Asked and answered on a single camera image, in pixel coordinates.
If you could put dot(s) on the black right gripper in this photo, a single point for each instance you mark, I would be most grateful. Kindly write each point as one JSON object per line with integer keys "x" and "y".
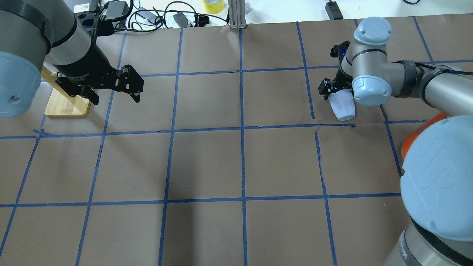
{"x": 340, "y": 80}

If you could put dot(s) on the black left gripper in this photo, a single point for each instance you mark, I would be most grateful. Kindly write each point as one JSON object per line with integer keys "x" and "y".
{"x": 85, "y": 65}

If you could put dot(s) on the light blue plastic cup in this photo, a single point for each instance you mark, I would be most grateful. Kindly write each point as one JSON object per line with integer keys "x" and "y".
{"x": 342, "y": 104}

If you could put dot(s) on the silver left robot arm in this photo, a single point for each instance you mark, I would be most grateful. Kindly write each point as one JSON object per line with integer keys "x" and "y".
{"x": 34, "y": 31}

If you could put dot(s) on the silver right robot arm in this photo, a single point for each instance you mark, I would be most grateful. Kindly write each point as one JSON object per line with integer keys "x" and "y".
{"x": 436, "y": 187}

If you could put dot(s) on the wooden cup rack stand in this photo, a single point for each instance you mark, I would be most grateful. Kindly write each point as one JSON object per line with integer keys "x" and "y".
{"x": 60, "y": 104}

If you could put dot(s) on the black power adapter brick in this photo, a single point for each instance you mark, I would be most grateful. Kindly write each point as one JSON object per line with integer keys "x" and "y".
{"x": 333, "y": 11}

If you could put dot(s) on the orange can with silver lid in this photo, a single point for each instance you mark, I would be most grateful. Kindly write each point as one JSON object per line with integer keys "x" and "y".
{"x": 412, "y": 136}

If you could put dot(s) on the yellow tape roll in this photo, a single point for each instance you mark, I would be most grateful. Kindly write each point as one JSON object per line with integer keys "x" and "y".
{"x": 213, "y": 6}

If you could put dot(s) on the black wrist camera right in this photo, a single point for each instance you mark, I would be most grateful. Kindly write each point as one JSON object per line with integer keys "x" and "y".
{"x": 339, "y": 50}

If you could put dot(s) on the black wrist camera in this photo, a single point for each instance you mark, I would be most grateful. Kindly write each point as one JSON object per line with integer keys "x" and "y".
{"x": 92, "y": 22}
{"x": 339, "y": 50}

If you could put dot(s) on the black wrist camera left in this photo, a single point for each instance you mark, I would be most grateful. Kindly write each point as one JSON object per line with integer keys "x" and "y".
{"x": 92, "y": 22}

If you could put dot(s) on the aluminium frame post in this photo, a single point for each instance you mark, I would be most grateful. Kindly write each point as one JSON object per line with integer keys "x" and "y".
{"x": 236, "y": 14}

